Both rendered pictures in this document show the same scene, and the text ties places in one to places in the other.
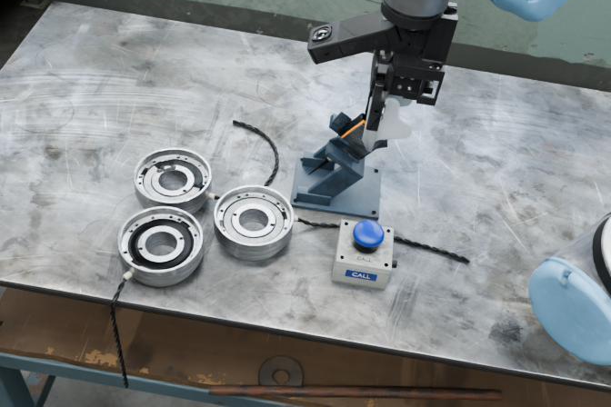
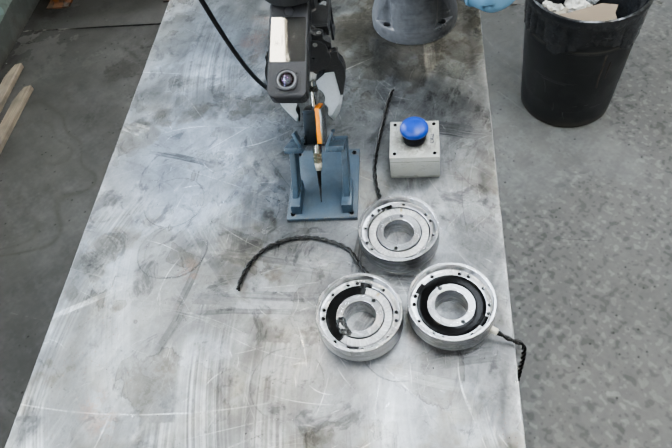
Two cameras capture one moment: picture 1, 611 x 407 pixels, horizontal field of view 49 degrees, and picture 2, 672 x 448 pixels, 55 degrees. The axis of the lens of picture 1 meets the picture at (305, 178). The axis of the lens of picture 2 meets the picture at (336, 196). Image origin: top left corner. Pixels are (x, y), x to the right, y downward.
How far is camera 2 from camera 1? 0.77 m
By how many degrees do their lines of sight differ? 50
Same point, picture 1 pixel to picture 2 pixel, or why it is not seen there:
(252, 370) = not seen: hidden behind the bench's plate
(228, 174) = (322, 279)
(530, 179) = not seen: hidden behind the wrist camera
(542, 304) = not seen: outside the picture
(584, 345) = not seen: outside the picture
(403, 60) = (319, 20)
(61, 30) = not seen: outside the picture
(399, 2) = not seen: outside the picture
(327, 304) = (464, 177)
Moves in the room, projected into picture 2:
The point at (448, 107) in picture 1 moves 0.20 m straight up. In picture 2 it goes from (197, 108) to (157, 8)
